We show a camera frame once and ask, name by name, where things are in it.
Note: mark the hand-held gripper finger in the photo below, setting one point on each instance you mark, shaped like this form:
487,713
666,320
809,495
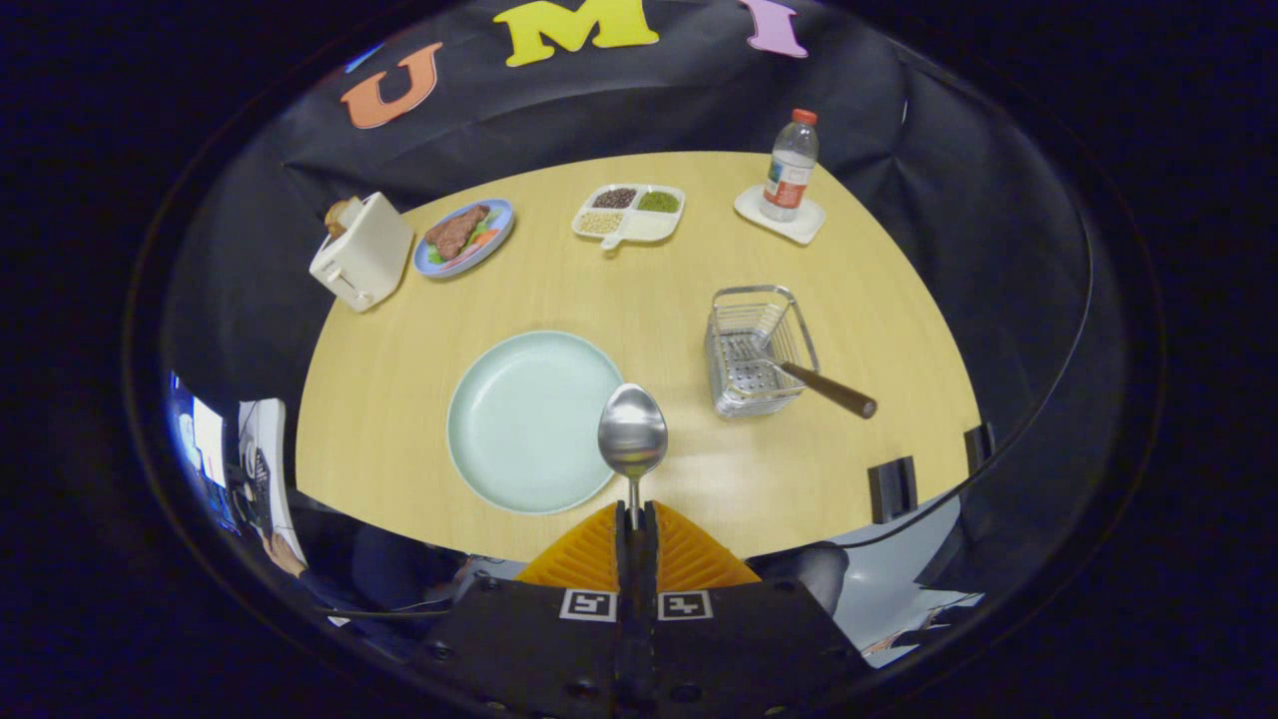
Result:
648,599
626,599

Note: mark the silver spoon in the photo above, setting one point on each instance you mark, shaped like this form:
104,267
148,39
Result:
632,429

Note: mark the pale green plate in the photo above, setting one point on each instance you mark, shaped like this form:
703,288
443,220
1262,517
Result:
524,419

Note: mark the black table clamp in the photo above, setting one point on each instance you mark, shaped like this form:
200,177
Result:
979,447
892,489

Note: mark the white divided bean tray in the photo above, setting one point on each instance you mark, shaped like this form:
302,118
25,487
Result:
649,228

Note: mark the blue plate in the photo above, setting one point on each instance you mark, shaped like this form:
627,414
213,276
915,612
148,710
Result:
494,245

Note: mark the white side table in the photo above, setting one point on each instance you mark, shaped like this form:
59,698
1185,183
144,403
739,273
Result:
268,449

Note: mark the white square coaster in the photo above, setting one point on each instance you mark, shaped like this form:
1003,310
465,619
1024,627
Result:
804,228

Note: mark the brown meat piece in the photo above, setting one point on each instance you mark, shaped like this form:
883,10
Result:
454,232

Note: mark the cream toaster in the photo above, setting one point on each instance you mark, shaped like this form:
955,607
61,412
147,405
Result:
364,255

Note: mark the computer monitor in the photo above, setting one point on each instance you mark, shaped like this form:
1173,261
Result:
208,439

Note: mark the clear bottle red cap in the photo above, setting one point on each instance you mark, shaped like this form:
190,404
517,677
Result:
789,170

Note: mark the black backdrop cloth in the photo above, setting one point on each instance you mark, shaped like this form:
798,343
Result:
998,300

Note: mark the toasted bread slice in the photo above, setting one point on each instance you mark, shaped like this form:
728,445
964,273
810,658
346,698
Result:
339,215

